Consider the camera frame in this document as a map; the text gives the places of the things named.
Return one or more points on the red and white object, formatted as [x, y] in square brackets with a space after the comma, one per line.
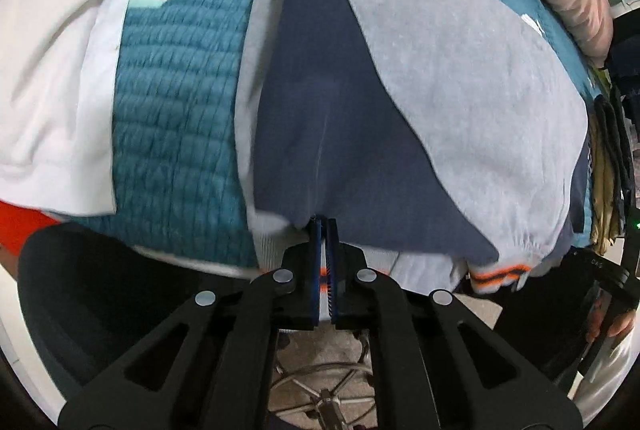
[25, 225]

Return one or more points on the person's right hand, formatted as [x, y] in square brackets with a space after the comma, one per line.
[615, 326]

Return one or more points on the person's right forearm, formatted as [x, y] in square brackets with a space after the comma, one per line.
[610, 380]

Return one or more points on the white pillow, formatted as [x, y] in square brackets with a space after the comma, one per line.
[50, 34]

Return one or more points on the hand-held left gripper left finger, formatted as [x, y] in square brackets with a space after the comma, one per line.
[316, 260]

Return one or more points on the pile of dark clothes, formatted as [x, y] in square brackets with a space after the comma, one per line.
[607, 149]

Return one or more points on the grey and navy jacket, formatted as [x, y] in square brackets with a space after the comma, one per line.
[425, 84]

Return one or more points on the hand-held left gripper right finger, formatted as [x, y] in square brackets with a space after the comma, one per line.
[332, 260]

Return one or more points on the teal quilted bed cover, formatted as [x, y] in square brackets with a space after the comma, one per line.
[175, 109]

